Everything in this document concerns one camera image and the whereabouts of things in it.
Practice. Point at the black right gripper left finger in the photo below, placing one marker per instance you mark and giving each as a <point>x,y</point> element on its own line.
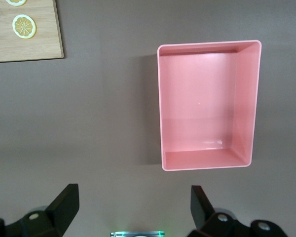
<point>59,212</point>

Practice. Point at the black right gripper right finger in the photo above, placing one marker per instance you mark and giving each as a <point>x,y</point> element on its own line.
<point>202,212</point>

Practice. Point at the pink plastic bin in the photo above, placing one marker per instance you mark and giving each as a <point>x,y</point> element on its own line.
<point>199,98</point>

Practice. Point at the wooden cutting board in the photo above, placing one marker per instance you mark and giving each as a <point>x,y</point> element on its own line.
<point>44,44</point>

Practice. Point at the lemon slice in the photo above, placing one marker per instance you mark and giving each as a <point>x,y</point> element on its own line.
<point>16,2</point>
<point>24,26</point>

